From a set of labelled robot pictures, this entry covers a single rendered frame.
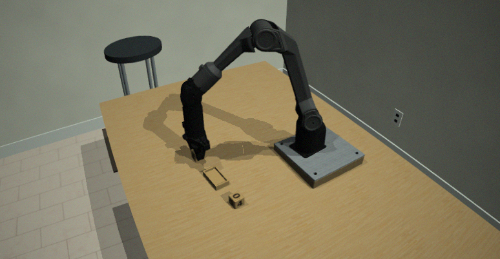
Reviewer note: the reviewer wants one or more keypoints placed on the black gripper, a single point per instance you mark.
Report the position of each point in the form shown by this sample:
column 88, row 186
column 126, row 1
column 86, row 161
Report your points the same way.
column 196, row 137

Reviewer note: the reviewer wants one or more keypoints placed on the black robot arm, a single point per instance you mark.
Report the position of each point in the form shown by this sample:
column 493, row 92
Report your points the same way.
column 261, row 36

